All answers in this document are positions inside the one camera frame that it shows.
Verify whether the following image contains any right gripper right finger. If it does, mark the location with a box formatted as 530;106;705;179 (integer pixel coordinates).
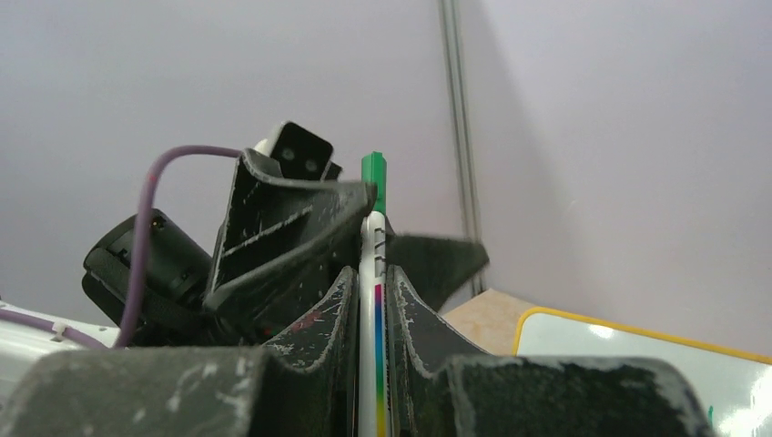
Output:
385;265;716;437

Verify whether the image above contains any green marker cap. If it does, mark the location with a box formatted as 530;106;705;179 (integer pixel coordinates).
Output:
361;151;387;215

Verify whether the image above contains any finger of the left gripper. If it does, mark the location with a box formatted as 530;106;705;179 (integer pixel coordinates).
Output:
386;234;489;311
202;149;377;338

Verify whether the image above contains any yellow-framed whiteboard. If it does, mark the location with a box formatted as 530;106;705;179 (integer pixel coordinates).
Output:
513;307;771;436

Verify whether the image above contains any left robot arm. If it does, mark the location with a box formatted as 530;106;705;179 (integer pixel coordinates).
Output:
1;146;385;398

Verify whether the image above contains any green whiteboard marker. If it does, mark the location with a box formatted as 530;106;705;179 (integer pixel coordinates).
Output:
358;211;391;437

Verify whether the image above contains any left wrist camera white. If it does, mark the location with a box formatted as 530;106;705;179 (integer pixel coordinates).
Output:
253;120;342;181

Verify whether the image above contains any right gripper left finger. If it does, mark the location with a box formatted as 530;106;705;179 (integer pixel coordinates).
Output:
1;268;357;436

